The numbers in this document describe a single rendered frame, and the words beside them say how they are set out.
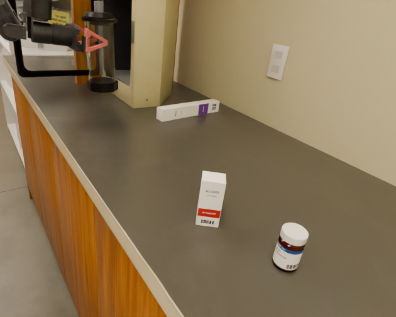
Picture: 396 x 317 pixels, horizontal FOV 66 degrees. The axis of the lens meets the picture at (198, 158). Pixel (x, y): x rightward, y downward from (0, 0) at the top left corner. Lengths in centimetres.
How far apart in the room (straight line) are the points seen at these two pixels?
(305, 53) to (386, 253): 68
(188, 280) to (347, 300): 24
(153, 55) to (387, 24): 71
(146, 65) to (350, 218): 81
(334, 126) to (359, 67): 18
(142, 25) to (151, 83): 20
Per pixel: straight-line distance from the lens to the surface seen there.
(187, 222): 59
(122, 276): 75
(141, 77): 115
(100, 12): 106
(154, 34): 114
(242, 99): 130
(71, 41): 105
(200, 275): 50
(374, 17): 101
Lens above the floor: 130
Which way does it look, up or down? 26 degrees down
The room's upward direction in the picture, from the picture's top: 8 degrees clockwise
